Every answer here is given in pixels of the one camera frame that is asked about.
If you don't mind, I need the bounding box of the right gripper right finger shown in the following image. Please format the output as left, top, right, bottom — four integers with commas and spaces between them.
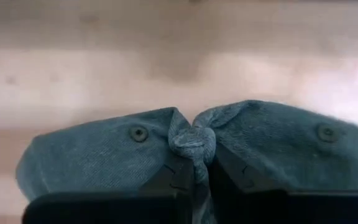
209, 146, 358, 224

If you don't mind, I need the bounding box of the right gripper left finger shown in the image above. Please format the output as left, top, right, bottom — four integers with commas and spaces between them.
22, 152, 196, 224

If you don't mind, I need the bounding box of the dark blue denim cap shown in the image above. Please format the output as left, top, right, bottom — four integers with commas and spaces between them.
15, 99, 358, 224

